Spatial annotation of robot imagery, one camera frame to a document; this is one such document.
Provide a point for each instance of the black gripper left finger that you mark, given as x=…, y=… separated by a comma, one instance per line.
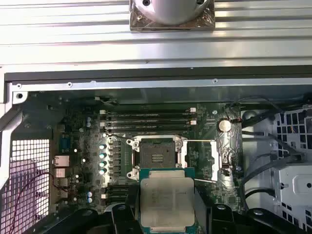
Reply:
x=122, y=221

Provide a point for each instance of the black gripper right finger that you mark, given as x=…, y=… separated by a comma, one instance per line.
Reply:
x=219, y=221

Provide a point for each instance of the CPU with silver top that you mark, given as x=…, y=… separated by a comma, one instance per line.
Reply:
x=168, y=200

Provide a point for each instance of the metal socket cover frame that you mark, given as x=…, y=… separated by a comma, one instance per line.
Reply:
x=214, y=158

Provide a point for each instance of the thin metal locking lever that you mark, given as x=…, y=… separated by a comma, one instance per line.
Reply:
x=117, y=137

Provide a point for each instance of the black RAM slot white clips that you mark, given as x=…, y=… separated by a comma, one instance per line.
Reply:
x=146, y=122
x=146, y=112
x=117, y=185
x=117, y=195

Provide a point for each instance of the CPU socket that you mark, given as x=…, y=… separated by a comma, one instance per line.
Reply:
x=158, y=151

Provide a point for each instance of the small round silver capacitor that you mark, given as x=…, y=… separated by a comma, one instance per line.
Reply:
x=102, y=163
x=89, y=194
x=88, y=124
x=89, y=200
x=102, y=171
x=88, y=119
x=102, y=155
x=102, y=147

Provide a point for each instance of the silver port connector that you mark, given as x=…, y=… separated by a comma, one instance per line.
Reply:
x=62, y=161
x=60, y=172

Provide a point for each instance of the silver perforated drive cage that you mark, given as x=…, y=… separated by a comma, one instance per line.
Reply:
x=297, y=185

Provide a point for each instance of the blue port connector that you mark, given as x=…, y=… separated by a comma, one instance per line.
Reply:
x=65, y=143

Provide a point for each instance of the round silver coin battery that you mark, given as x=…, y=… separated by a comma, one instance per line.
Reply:
x=223, y=125

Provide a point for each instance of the green motherboard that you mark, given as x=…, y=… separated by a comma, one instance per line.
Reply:
x=206, y=114

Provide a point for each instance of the black and silver PC case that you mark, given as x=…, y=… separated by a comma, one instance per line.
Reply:
x=73, y=84

